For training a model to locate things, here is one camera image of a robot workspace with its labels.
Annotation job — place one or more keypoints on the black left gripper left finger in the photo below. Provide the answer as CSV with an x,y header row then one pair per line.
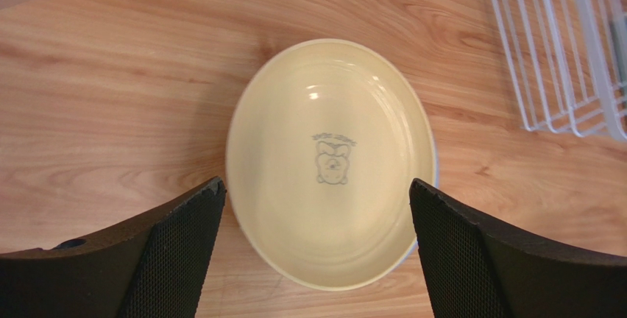
x,y
151,265

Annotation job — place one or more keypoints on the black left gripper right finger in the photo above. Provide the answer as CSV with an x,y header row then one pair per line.
x,y
476,265

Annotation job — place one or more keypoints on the blue plate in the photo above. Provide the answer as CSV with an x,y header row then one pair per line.
x,y
433,181

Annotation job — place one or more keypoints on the blue Treehouse book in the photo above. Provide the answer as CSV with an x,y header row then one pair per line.
x,y
615,11

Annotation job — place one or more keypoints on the white wire dish rack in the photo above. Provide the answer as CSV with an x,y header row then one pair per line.
x,y
560,62

